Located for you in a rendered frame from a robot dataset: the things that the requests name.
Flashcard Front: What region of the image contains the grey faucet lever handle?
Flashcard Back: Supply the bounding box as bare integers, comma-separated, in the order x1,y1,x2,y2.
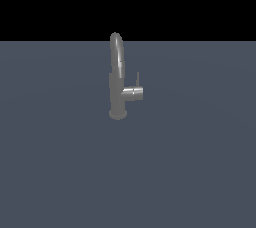
132,71,145,102

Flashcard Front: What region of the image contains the grey metal faucet body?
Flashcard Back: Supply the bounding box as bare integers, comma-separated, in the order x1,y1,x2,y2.
108,31,135,121

